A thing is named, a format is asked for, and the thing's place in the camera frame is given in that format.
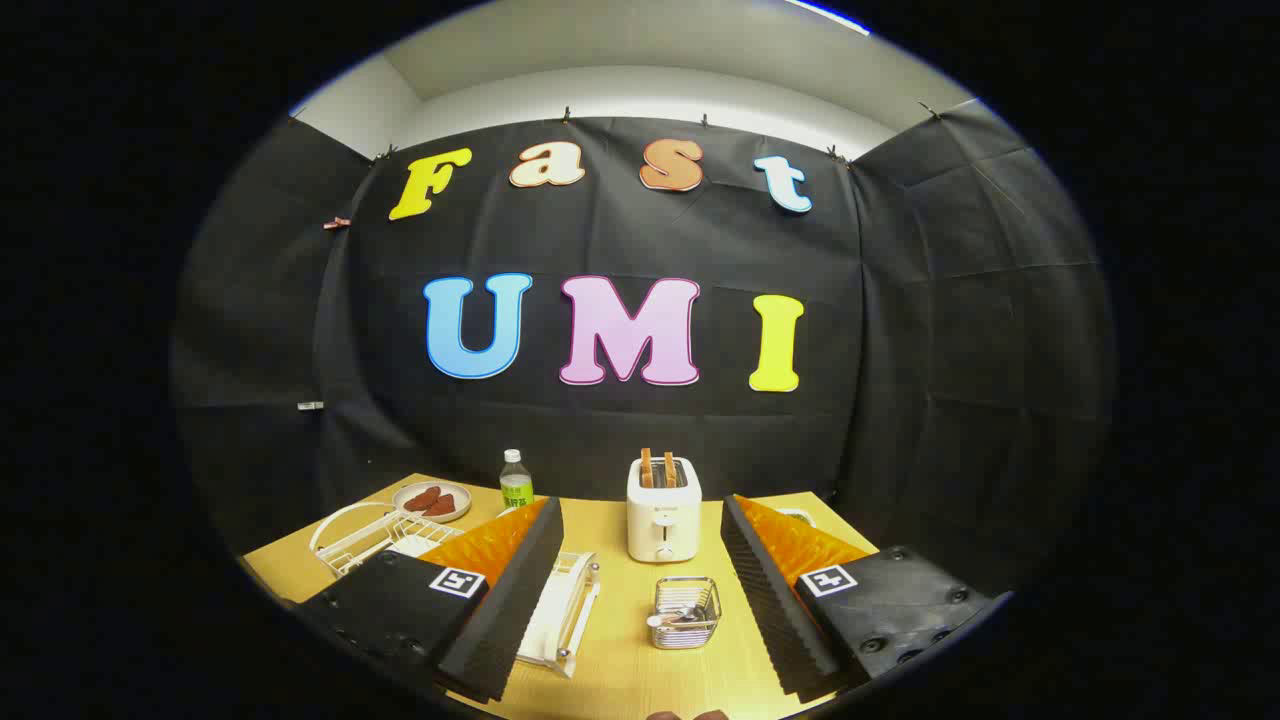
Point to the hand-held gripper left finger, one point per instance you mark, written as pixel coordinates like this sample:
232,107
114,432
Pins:
510,600

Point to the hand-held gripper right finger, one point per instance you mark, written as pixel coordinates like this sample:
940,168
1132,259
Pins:
770,610

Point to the white compartment dish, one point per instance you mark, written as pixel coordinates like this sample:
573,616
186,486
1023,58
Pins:
800,516

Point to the small grey plate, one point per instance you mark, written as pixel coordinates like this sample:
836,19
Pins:
462,495

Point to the green label drink bottle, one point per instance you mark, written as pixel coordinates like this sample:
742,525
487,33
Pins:
516,490

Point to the white toaster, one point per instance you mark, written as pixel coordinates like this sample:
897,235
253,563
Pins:
663,520

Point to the toasted bread slice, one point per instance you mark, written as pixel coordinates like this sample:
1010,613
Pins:
670,472
646,470

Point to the black backdrop cloth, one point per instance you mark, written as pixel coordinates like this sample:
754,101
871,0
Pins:
900,350

